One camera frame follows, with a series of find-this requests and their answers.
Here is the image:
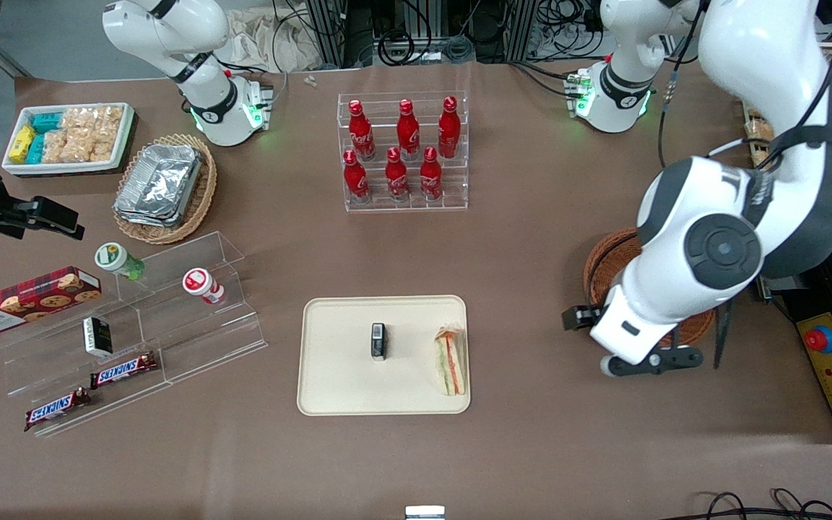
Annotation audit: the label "Snickers chocolate bar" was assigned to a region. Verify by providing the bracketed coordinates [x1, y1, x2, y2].
[24, 388, 92, 432]
[90, 352, 159, 389]

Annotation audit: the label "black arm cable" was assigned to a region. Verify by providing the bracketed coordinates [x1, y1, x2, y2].
[657, 14, 702, 168]

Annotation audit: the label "aluminium foil tray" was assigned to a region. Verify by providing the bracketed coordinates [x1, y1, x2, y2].
[115, 143, 204, 222]

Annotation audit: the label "clear rice cracker bag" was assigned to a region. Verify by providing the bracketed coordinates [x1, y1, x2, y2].
[66, 133, 97, 163]
[62, 108, 97, 135]
[43, 130, 70, 165]
[94, 106, 126, 140]

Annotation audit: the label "round brown wicker basket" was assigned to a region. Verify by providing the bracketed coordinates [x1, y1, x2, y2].
[583, 228, 719, 349]

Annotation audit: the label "triangle sandwich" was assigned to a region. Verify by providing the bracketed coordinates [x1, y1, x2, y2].
[434, 325, 467, 397]

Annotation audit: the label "clear acrylic bottle rack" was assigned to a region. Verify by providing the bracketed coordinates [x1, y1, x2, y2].
[337, 90, 469, 212]

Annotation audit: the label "aluminium profile frame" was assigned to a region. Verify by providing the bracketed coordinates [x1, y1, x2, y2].
[305, 0, 532, 69]

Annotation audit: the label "beige plastic tray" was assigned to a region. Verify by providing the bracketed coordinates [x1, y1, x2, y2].
[297, 295, 472, 417]

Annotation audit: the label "black white small carton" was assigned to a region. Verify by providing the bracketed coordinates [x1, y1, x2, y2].
[82, 316, 113, 360]

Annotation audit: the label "yellow snack packet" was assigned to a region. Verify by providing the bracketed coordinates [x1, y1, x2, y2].
[9, 124, 36, 164]

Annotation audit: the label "green lid small bottle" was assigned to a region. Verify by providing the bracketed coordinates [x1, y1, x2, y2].
[95, 242, 146, 281]

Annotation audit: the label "white crumpled cloth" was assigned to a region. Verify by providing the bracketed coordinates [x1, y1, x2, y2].
[228, 6, 324, 73]

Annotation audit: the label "clear fried snack bag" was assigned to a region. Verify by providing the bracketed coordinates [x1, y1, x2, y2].
[745, 119, 774, 149]

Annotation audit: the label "red cookie box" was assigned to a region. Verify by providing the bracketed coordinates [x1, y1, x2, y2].
[0, 266, 103, 338]

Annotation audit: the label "coiled black cable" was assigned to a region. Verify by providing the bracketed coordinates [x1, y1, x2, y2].
[376, 29, 417, 67]

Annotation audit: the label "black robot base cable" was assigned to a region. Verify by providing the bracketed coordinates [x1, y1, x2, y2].
[510, 61, 580, 98]

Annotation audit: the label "red cola bottle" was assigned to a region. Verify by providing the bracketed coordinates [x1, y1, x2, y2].
[420, 147, 443, 202]
[347, 100, 376, 161]
[438, 96, 462, 158]
[343, 149, 371, 204]
[385, 147, 410, 202]
[396, 99, 421, 161]

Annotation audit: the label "oval tan wicker basket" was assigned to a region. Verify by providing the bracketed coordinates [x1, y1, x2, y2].
[113, 134, 218, 245]

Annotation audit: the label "white rectangular snack bin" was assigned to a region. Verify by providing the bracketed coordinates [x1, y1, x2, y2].
[1, 103, 135, 178]

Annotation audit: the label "red lid small bottle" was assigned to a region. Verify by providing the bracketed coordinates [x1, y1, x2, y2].
[183, 268, 225, 305]

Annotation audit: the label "tangled black cables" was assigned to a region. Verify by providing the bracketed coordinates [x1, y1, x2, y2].
[535, 0, 605, 59]

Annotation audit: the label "clear acrylic stepped shelf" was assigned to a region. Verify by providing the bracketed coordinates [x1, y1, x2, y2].
[0, 231, 269, 438]

